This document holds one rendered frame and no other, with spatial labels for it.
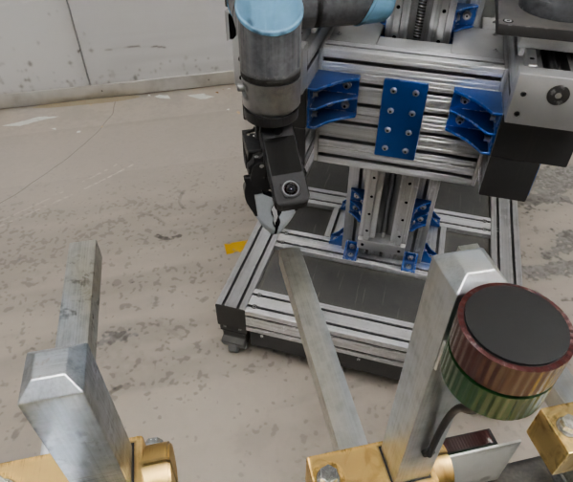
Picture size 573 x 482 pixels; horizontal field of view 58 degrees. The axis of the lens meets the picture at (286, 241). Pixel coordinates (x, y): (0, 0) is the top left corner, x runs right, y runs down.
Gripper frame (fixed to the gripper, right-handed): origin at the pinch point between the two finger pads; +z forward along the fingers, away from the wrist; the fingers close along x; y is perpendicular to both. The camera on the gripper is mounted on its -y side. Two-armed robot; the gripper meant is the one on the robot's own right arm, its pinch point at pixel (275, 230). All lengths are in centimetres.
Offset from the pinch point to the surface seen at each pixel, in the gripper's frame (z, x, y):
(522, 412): -27, -5, -47
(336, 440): -3.1, 0.7, -35.6
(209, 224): 84, 9, 102
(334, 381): -3.2, -0.9, -29.1
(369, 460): -4.2, -1.6, -38.7
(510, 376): -30, -3, -47
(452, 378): -27, -2, -45
